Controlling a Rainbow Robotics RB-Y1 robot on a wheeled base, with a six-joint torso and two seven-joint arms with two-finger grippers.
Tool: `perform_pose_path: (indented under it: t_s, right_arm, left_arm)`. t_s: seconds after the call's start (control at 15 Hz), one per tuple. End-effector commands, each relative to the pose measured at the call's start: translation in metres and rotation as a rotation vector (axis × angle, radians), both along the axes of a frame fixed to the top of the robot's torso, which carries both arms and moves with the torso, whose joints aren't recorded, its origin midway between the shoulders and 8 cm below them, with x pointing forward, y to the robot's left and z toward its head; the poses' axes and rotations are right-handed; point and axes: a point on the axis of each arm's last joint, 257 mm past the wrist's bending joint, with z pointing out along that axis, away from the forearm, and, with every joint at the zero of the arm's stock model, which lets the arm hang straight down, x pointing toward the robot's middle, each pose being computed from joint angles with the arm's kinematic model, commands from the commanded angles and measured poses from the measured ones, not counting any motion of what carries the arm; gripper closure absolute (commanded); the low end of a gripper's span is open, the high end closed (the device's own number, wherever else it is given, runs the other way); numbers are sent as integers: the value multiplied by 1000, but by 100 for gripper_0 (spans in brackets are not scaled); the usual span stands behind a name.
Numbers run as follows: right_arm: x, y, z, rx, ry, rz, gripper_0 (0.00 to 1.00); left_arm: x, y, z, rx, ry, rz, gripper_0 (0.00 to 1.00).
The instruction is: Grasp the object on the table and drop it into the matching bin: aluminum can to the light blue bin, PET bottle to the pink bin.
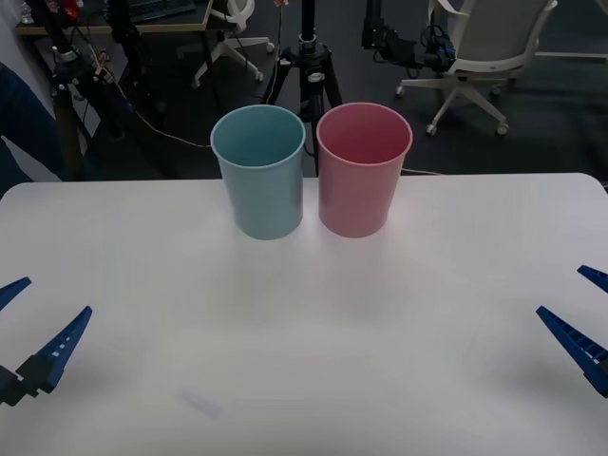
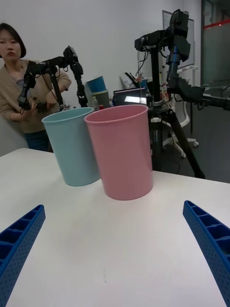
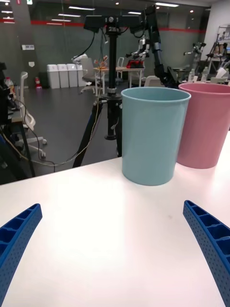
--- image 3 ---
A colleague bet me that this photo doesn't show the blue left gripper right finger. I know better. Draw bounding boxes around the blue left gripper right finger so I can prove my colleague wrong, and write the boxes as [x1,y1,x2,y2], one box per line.
[183,200,230,307]

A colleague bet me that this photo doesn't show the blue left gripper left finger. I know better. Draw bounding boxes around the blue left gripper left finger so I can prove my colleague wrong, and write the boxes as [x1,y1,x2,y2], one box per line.
[0,203,43,302]

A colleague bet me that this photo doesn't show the pink plastic bin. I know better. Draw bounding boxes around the pink plastic bin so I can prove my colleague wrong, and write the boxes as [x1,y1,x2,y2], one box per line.
[176,83,230,170]

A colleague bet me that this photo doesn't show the pale blue plastic bin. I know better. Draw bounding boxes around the pale blue plastic bin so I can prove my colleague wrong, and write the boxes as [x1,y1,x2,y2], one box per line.
[121,86,192,187]

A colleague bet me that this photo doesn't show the white waste bin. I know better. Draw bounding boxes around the white waste bin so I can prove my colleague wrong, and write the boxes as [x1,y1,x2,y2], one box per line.
[46,64,60,89]
[66,63,79,88]
[76,64,86,87]
[57,64,69,88]

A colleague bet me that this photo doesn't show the grey office chair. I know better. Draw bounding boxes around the grey office chair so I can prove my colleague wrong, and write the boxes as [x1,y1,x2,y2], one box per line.
[80,57,99,94]

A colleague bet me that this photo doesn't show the red box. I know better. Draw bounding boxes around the red box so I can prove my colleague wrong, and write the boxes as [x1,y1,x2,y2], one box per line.
[126,59,145,70]

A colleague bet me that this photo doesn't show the white-legged wooden table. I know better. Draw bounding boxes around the white-legged wooden table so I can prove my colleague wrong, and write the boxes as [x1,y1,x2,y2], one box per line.
[94,66,146,95]

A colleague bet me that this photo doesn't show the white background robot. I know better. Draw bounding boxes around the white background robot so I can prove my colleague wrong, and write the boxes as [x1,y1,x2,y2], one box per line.
[125,35,153,64]

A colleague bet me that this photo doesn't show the yellow-white cable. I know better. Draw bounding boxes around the yellow-white cable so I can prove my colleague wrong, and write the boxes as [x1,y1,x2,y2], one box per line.
[20,69,104,167]

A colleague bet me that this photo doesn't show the black tripod with camera bar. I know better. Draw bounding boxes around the black tripod with camera bar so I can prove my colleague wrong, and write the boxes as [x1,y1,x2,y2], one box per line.
[72,14,144,168]

